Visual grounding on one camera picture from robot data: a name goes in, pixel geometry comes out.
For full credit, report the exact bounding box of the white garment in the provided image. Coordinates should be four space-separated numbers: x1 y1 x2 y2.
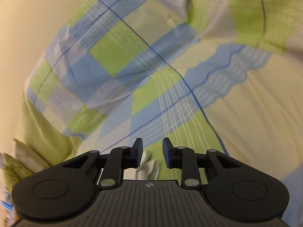
123 151 160 180

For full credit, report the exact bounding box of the plaid green blue bedsheet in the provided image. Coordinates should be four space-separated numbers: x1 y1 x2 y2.
16 0 302 226

